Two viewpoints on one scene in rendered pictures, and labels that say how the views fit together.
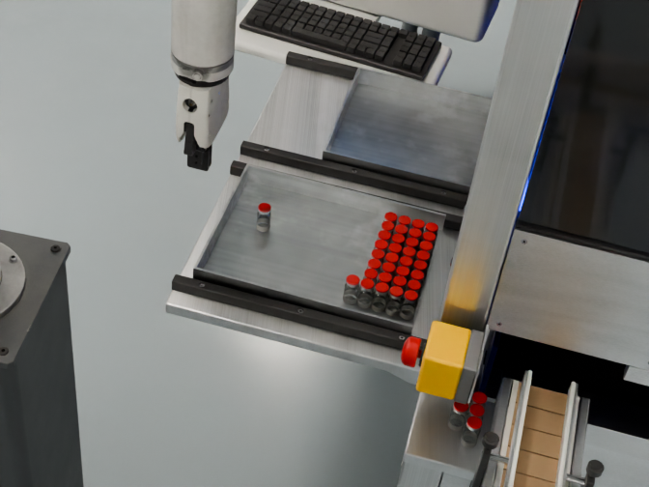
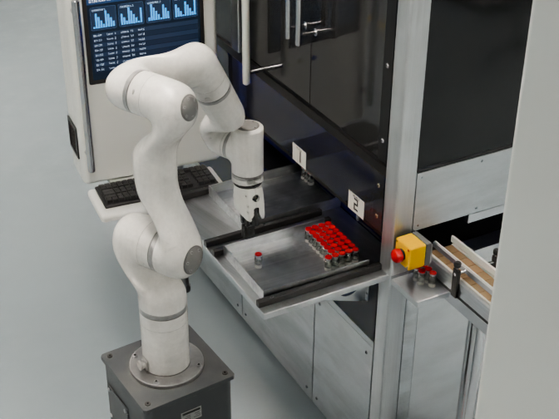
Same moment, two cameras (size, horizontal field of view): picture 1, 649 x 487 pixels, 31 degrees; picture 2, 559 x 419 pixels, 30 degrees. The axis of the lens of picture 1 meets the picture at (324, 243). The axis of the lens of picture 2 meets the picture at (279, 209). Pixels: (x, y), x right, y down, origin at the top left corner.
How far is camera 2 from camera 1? 1.76 m
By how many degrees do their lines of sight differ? 32
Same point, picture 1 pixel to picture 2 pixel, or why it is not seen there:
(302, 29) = not seen: hidden behind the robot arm
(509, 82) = (408, 106)
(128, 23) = not seen: outside the picture
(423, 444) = (419, 296)
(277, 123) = (202, 228)
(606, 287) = (454, 180)
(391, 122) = not seen: hidden behind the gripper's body
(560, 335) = (441, 216)
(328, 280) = (310, 268)
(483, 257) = (408, 194)
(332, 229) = (284, 251)
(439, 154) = (283, 201)
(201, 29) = (258, 155)
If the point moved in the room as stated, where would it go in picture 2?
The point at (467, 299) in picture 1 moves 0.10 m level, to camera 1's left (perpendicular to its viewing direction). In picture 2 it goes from (403, 220) to (377, 232)
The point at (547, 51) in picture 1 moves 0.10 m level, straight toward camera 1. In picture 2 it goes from (418, 86) to (441, 101)
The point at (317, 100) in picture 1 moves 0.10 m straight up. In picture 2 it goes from (204, 210) to (203, 183)
